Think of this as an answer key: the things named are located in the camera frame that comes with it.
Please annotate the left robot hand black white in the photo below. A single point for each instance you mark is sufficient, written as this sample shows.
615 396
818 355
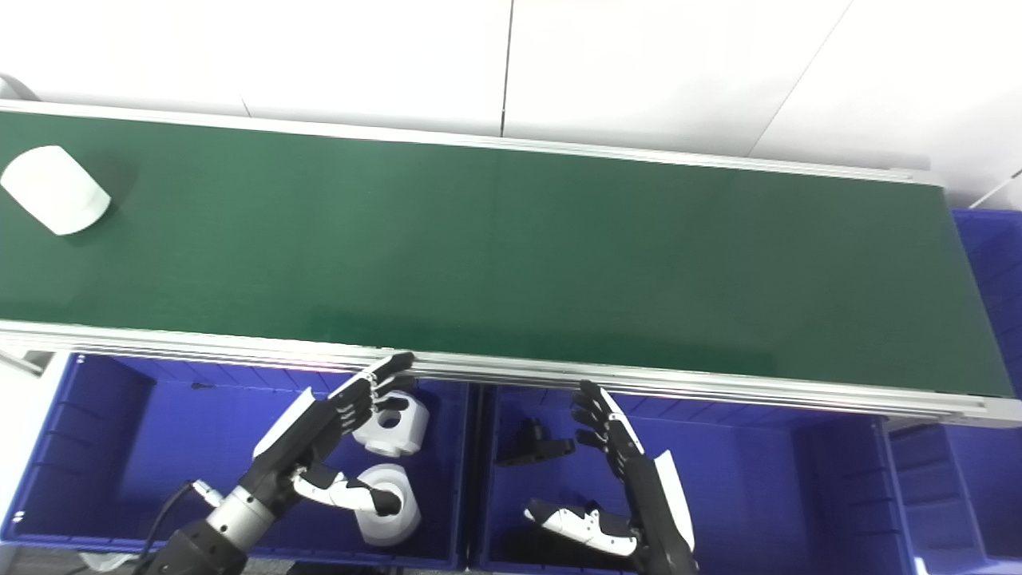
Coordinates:
303 435

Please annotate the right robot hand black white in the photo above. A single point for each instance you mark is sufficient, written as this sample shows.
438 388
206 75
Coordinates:
659 503

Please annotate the white cylindrical plastic part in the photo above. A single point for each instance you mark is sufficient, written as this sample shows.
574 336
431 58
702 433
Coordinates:
391 527
56 192
403 427

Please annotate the blue plastic bin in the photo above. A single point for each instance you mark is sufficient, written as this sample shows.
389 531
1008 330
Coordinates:
966 495
758 495
160 463

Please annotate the green conveyor belt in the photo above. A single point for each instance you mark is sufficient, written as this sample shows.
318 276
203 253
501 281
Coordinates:
511 255

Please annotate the aluminium conveyor support strut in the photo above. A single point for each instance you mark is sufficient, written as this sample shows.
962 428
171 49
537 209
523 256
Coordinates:
28 361

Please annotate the black bracket part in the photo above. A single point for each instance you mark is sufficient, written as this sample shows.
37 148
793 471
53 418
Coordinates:
531 449

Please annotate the aluminium conveyor side rail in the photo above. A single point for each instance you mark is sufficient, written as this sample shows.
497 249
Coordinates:
559 375
479 142

